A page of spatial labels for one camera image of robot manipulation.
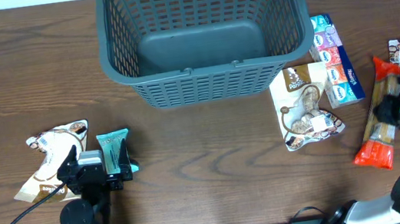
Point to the teal snack bag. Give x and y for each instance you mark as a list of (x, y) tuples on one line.
[(111, 146)]

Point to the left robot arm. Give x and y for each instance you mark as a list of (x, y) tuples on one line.
[(93, 206)]

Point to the tissue pack bundle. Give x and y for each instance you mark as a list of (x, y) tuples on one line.
[(343, 87)]

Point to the grey plastic basket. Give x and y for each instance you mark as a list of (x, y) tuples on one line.
[(177, 52)]

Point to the orange spaghetti package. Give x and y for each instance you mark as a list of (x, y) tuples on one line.
[(377, 145)]

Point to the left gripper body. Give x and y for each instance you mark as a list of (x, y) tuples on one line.
[(113, 183)]

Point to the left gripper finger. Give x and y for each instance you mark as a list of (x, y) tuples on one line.
[(68, 168), (124, 162)]

